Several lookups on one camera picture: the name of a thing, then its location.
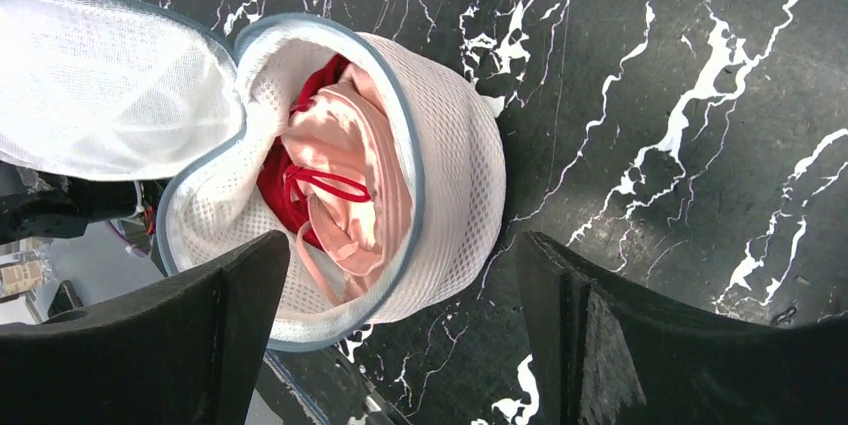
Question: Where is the pink bra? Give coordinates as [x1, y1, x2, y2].
[281, 63, 413, 305]

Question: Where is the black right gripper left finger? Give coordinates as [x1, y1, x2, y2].
[1, 231, 290, 424]

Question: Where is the red bra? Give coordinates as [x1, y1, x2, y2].
[257, 55, 384, 259]

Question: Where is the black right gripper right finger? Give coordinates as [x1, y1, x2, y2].
[515, 232, 847, 424]

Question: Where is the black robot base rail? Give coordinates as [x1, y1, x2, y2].
[1, 162, 168, 245]

